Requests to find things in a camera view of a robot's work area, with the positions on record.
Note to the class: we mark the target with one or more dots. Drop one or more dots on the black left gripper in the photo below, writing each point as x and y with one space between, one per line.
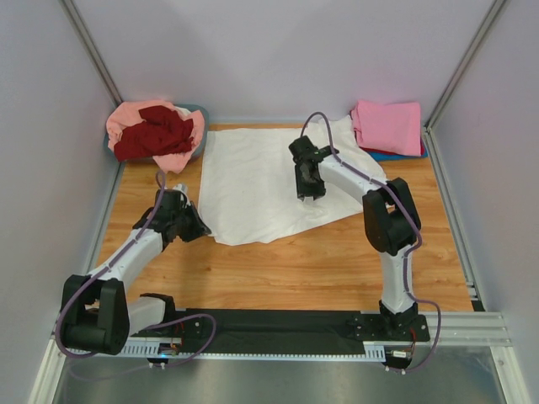
199 229

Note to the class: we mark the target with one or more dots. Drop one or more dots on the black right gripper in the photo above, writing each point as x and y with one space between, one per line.
304 191

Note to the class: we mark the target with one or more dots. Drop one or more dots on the white t-shirt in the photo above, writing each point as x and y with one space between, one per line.
248 186

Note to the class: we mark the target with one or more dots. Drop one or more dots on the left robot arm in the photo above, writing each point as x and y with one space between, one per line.
95 316

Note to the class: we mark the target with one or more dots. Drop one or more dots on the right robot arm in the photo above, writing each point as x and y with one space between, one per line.
391 224

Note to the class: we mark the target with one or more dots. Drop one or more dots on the folded red t-shirt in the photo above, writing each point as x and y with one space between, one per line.
387 154

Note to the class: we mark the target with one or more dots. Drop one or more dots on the folded blue t-shirt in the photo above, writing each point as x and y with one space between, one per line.
378 158

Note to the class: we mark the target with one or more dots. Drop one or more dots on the folded pink t-shirt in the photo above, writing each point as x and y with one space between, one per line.
387 127

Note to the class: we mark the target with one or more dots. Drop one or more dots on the dark red t-shirt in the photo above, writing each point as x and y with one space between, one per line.
161 132

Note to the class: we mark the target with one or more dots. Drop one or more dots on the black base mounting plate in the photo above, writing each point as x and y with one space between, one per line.
272 332

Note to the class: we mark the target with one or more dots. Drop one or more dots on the grey laundry basket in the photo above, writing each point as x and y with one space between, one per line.
127 115

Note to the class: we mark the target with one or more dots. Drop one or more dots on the salmon pink t-shirt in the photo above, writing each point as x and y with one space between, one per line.
171 136

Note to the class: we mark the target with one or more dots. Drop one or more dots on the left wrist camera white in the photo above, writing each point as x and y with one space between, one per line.
182 188

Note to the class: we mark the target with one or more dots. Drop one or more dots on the aluminium frame rail right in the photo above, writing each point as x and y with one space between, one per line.
454 222

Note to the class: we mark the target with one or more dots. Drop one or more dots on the aluminium front rail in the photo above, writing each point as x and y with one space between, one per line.
450 328

